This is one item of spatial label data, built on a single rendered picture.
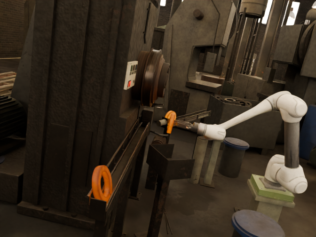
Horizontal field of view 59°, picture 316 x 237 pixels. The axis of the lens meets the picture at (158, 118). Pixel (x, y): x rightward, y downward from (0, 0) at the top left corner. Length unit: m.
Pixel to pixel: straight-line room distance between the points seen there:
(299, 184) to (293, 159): 0.19
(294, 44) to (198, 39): 1.71
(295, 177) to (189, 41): 3.22
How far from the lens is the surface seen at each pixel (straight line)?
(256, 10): 10.95
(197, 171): 3.13
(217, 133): 2.13
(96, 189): 1.36
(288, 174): 2.37
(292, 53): 5.56
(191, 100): 4.97
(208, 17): 4.94
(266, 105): 2.25
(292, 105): 2.12
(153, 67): 2.10
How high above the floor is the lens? 1.37
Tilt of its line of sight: 14 degrees down
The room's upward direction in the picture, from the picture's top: 11 degrees clockwise
